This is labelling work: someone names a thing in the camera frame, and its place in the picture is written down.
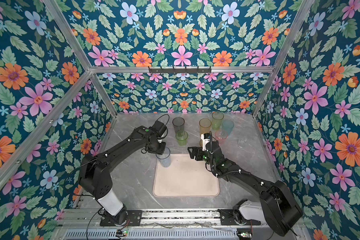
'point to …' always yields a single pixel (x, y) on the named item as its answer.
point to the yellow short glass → (201, 142)
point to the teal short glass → (228, 125)
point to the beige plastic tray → (185, 177)
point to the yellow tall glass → (205, 124)
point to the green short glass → (181, 136)
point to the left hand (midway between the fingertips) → (163, 148)
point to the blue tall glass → (165, 159)
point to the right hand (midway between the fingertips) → (193, 147)
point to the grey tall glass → (178, 124)
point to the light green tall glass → (217, 117)
